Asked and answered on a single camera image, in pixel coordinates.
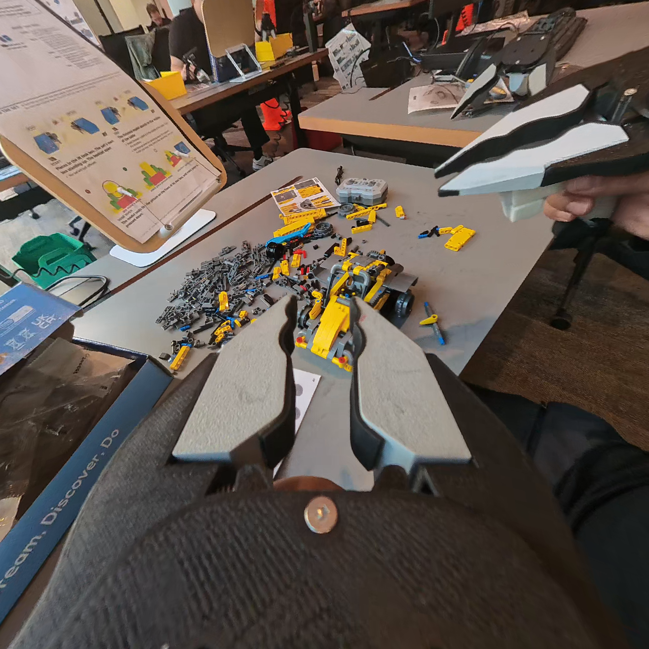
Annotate black looped cable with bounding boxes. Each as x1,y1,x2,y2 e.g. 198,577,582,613
46,275,110,307

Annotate green plastic crate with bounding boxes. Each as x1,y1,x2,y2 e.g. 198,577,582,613
13,234,97,290

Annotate yellow grey brick vehicle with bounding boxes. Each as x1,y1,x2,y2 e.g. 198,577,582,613
295,249,419,373

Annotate clear plastic bag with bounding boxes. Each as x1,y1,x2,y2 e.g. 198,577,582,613
0,337,148,523

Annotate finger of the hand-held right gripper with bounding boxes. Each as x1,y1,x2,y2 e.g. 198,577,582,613
437,122,630,198
433,83,594,179

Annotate blue cardboard box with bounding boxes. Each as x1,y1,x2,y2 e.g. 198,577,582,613
0,281,175,629

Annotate grey brick battery hub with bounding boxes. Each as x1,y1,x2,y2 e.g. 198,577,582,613
336,177,390,206

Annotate idle hand-held gripper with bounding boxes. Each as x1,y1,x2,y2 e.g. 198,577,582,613
450,15,561,121

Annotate black office chair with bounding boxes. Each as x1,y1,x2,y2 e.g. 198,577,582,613
550,220,634,333

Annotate upright wooden board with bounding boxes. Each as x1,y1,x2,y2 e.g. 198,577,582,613
202,0,257,59

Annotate adjoining grey desk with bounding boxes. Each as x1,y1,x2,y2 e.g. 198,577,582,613
48,152,305,310

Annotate upright printed paper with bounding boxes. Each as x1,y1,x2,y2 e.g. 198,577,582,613
324,23,372,92

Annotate yellow plastic bin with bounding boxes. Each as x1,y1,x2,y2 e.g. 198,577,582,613
143,71,188,100
254,33,294,64

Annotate printed instruction sheet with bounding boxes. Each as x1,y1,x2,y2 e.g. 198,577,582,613
0,0,223,244

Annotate orange plastic crate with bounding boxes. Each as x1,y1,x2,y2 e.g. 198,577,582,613
260,99,292,133

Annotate yellow rectangular brick panel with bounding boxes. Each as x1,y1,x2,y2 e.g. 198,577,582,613
444,224,477,251

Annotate brown wooden table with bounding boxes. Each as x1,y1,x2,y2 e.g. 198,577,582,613
170,48,330,116

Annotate large yellow brick frame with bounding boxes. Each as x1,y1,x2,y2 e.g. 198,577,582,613
278,207,328,227

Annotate clear acrylic stand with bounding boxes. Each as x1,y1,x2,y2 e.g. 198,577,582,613
224,44,263,82

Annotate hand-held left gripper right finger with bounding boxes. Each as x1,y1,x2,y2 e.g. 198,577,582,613
350,295,473,491

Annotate pile of small brick parts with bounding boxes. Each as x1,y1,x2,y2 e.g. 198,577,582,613
154,242,325,358

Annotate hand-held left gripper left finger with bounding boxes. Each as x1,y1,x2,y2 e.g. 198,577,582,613
171,294,299,470

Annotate grey axle blue tips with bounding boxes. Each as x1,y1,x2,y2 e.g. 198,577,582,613
423,302,447,346

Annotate printed paper sheet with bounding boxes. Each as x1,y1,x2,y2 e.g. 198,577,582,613
408,83,513,115

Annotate person's right hand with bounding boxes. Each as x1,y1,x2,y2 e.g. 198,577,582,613
544,171,649,238

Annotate grey table wood edge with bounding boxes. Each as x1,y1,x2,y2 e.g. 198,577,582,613
298,0,649,150

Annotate white instruction booklet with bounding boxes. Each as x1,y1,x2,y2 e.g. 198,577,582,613
274,367,322,477

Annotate yellow black sticker sheet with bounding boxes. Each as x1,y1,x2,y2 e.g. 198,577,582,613
270,177,341,216

